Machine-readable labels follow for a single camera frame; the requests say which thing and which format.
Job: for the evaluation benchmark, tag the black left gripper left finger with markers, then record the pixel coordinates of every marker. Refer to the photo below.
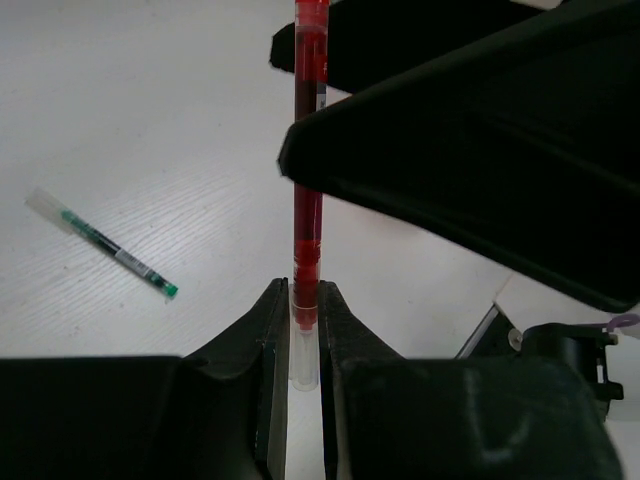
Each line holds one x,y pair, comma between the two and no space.
218,413

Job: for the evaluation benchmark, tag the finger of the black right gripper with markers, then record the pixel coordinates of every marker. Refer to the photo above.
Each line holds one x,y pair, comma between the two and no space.
522,146
373,41

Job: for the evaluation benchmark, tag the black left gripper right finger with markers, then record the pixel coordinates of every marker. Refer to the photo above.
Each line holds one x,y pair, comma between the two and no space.
504,417

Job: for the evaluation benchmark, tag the green pen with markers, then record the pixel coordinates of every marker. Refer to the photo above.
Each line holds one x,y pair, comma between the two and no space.
69,221

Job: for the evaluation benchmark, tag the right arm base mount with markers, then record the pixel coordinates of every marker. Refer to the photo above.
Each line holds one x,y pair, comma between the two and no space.
613,380

